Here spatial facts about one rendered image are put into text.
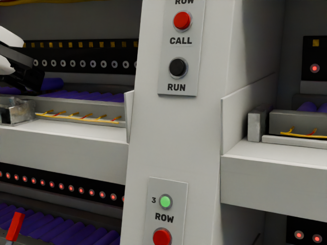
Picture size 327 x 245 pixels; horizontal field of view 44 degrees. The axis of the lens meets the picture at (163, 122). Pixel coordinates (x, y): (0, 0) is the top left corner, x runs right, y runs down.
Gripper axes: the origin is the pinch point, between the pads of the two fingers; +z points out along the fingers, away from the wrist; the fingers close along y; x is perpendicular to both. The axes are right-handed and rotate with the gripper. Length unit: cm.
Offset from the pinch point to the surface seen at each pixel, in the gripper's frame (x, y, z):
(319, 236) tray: 13.1, -39.5, 13.5
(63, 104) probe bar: 4.1, -10.1, -1.8
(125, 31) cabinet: -12.1, -8.0, 9.6
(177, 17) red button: -2.9, -27.5, -9.3
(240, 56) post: -1.0, -32.5, -5.0
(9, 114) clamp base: 7.0, -6.0, -5.6
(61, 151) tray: 10.3, -14.3, -4.6
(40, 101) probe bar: 4.0, -6.3, -1.8
